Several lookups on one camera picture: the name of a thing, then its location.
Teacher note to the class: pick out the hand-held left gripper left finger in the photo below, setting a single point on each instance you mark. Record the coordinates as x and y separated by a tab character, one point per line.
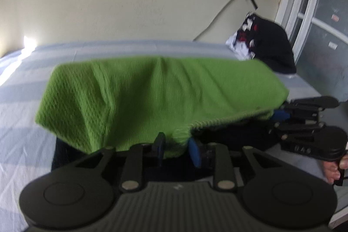
159	149

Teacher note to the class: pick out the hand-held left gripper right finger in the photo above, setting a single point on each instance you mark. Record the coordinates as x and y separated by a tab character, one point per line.
195	153

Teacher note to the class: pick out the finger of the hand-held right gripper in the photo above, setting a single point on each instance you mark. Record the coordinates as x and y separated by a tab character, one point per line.
299	128
280	115

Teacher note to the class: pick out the navy and green knit sweater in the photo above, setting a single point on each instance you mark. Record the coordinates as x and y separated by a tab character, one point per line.
163	90

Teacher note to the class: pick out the person's right hand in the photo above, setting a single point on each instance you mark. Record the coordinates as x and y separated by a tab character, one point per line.
330	170

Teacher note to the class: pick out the white crumpled cloth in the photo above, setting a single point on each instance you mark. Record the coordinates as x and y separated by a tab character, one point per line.
238	48

